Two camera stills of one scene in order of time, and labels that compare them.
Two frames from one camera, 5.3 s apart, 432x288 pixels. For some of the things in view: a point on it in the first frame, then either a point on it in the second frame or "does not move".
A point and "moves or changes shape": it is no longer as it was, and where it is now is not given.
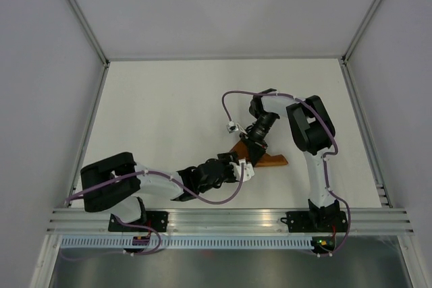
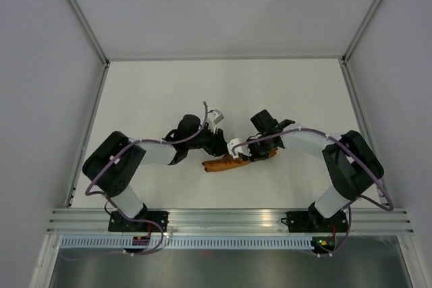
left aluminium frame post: x=79 y=12 does not move
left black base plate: x=158 y=220 does not move
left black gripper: x=225 y=158 → x=218 y=145
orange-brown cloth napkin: x=267 y=160 moves or changes shape
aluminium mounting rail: x=360 y=221 does not move
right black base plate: x=320 y=222 does not move
